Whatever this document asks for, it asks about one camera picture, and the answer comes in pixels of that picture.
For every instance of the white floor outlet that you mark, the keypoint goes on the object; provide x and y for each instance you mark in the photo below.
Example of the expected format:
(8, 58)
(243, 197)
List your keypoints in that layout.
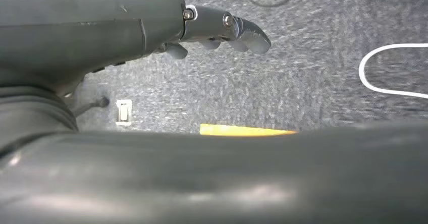
(124, 113)

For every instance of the yellow flat packet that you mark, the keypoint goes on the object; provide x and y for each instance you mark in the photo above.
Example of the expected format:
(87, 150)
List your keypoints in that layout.
(240, 130)

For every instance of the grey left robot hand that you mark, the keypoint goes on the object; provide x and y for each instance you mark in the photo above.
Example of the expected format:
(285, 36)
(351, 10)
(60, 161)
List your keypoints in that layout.
(83, 32)

